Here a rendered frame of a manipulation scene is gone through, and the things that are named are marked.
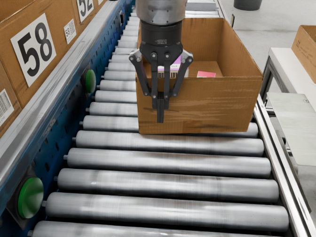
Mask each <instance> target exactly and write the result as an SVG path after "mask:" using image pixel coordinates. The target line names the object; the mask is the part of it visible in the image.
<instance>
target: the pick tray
mask: <svg viewBox="0 0 316 237"><path fill-rule="evenodd" d="M291 50H292V51H293V52H294V54H295V55H296V57H297V58H298V60H299V62H300V63H301V65H302V66H303V68H304V69H305V71H306V72H307V74H308V75H309V76H310V78H311V79H312V81H313V82H314V84H316V25H300V26H299V28H298V31H297V33H296V36H295V39H294V42H293V44H292V48H291Z"/></svg>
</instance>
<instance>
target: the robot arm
mask: <svg viewBox="0 0 316 237"><path fill-rule="evenodd" d="M135 2H136V14H137V17H138V18H140V20H141V38H142V42H141V44H140V46H139V49H137V50H136V51H134V50H132V51H131V52H130V55H129V60H130V62H131V63H132V64H133V65H134V67H135V70H136V73H137V76H138V79H139V82H140V85H141V88H142V91H143V94H144V95H145V96H148V95H149V96H151V97H152V107H153V109H157V123H164V109H168V108H169V98H170V97H172V96H173V97H177V95H178V93H179V90H180V87H181V85H182V81H183V79H184V76H185V73H186V70H187V68H188V67H189V66H190V64H191V63H192V62H193V53H192V52H187V51H185V50H184V49H183V45H182V43H181V37H182V20H183V19H184V18H185V17H186V15H185V11H186V4H187V2H188V0H135ZM141 54H142V55H143V56H144V58H145V59H146V60H147V61H148V63H149V64H151V88H150V86H149V83H148V80H147V76H146V73H145V70H144V67H143V63H142V55H141ZM179 56H181V64H180V67H179V70H178V73H177V76H176V79H175V82H174V85H173V88H171V89H170V66H171V65H172V64H173V63H174V62H175V61H176V60H177V58H178V57H179ZM158 66H163V67H164V91H163V92H158Z"/></svg>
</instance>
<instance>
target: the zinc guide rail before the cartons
mask: <svg viewBox="0 0 316 237"><path fill-rule="evenodd" d="M119 1H120V0H117V1H109V0H107V1H106V2H105V4H104V5H103V6H102V8H101V9H100V10H99V12H98V13H97V14H96V15H95V17H94V18H93V20H92V21H91V22H90V23H89V25H88V26H87V27H86V29H85V30H84V31H83V32H82V34H81V35H80V36H79V37H78V39H77V40H76V41H75V43H74V44H73V45H72V47H71V48H70V49H69V51H68V52H67V53H66V54H65V56H64V57H63V58H62V60H61V61H60V62H59V64H58V65H57V66H56V67H55V68H54V70H53V71H52V72H51V74H50V75H49V76H48V78H47V79H46V80H45V82H44V83H43V84H42V85H41V87H40V88H39V89H38V91H37V92H36V93H35V95H34V96H33V97H32V99H31V100H30V101H29V102H28V103H27V105H26V106H25V107H24V109H23V110H22V111H21V113H20V114H19V115H18V116H17V118H16V119H15V120H14V122H13V123H12V124H11V126H10V127H9V128H8V130H7V131H6V132H5V133H4V135H3V136H2V137H1V138H0V188H1V186H2V185H3V183H4V181H5V180H6V179H7V177H8V175H9V174H10V172H11V171H12V169H13V168H14V166H15V164H16V163H17V161H18V160H19V158H20V156H21V155H22V153H23V152H24V150H25V149H26V147H27V146H28V144H29V142H30V141H31V139H32V138H33V136H34V135H35V133H36V132H37V130H38V128H39V127H40V125H41V123H42V122H43V120H44V119H45V117H46V116H47V114H48V113H49V111H50V110H51V108H52V106H53V105H54V103H55V102H56V100H57V99H58V97H59V95H60V94H61V92H62V91H63V89H64V88H65V86H66V84H67V83H68V81H69V80H70V78H71V77H72V75H73V73H74V72H75V70H76V69H77V67H78V65H79V64H80V62H81V61H82V59H83V58H84V56H85V54H86V53H87V51H88V50H89V48H90V47H91V45H92V44H93V42H94V40H95V39H96V37H97V36H98V34H99V32H100V31H101V29H102V28H103V26H104V25H105V23H106V22H107V20H108V19H109V17H110V15H111V14H112V12H113V10H114V9H115V7H116V6H117V4H118V3H119Z"/></svg>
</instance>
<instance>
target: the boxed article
mask: <svg viewBox="0 0 316 237"><path fill-rule="evenodd" d="M197 77H215V73H213V72H205V71H198V75H197Z"/></svg>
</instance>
